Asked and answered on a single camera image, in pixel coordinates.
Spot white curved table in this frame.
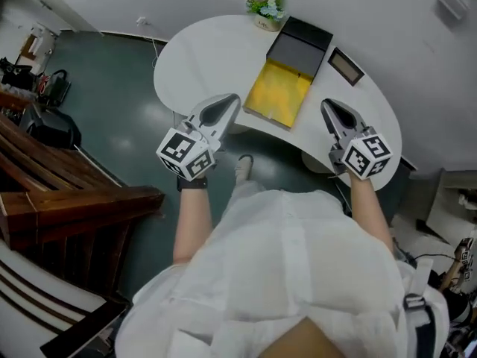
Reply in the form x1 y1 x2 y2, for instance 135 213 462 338
153 13 403 193

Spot grey shelf unit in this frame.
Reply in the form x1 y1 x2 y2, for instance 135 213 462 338
416 167 477 242

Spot wooden bench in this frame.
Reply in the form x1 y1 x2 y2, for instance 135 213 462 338
0 89 165 307

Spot person's chest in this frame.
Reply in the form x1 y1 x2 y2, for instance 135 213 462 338
256 315 344 358

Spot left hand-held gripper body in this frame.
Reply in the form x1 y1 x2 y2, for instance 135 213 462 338
156 119 225 181

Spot black cart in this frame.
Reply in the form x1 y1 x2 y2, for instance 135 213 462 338
34 69 72 108

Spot grey backpack strap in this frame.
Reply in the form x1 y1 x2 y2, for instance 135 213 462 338
403 258 434 321

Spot yellow box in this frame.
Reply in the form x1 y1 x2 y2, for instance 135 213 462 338
241 59 316 131

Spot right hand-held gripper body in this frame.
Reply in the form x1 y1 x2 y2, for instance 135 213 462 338
327 126 394 181

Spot black cable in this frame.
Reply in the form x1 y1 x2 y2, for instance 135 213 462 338
329 173 354 216

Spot person's right forearm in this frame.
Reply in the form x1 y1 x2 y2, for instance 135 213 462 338
346 172 396 255

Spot person's left forearm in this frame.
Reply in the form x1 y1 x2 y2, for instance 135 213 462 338
172 188 214 265

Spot black picture frame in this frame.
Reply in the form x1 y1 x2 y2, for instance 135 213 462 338
327 47 366 87

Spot person's white shoe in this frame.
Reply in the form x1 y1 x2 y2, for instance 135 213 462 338
234 154 255 183

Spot black bag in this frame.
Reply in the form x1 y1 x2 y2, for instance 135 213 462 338
18 104 83 150

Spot black wristband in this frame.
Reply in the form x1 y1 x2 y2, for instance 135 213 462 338
176 175 209 193

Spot person's white clothing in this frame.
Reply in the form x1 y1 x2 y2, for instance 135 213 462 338
115 179 451 358

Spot white wall fixture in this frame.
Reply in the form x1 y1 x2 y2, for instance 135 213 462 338
436 0 471 21

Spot potted flowers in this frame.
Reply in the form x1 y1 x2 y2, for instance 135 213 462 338
245 0 287 34

